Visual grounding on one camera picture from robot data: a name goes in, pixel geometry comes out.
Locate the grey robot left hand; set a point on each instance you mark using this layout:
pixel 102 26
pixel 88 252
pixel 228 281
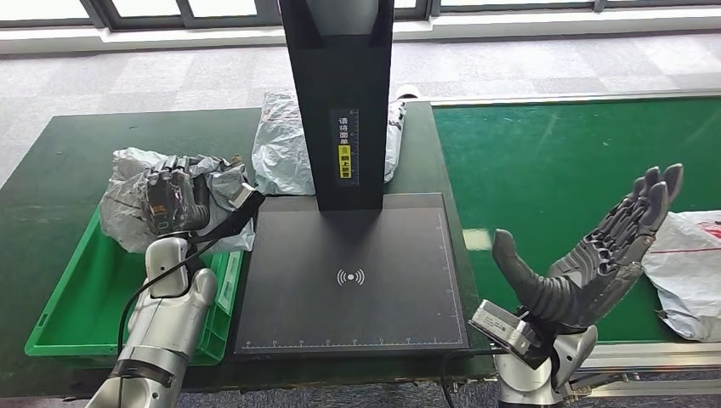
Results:
pixel 169 202

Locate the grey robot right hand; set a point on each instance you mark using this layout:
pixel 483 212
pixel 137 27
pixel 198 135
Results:
pixel 591 287

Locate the grey-blue parcel dark red print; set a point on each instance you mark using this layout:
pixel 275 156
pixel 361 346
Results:
pixel 127 214

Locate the white parcel with QR codes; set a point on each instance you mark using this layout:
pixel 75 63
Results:
pixel 687 270

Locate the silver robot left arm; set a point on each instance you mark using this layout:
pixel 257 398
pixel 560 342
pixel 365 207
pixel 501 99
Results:
pixel 163 315

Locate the crumpled grey parcel bag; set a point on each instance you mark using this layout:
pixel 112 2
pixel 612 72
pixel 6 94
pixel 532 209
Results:
pixel 281 152

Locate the green conveyor belt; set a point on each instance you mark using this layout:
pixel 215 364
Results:
pixel 535 169

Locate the black inbound scanner machine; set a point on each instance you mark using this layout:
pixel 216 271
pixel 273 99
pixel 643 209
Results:
pixel 343 67

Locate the white conveyor roller end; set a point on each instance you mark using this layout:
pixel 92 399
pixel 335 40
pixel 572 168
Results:
pixel 407 93

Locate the green plastic crate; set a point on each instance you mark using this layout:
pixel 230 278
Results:
pixel 79 315

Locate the black yellow label strip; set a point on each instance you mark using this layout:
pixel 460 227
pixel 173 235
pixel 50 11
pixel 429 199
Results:
pixel 344 163

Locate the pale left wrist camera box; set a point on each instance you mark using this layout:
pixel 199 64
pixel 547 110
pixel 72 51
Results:
pixel 245 197

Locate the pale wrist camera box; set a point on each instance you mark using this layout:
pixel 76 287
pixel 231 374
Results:
pixel 501 329
pixel 245 197

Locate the aluminium conveyor frame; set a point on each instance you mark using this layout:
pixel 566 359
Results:
pixel 648 355

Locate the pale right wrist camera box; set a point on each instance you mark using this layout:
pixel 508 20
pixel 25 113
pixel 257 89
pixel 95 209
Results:
pixel 501 329

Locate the black window frame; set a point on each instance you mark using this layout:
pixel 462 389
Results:
pixel 141 22

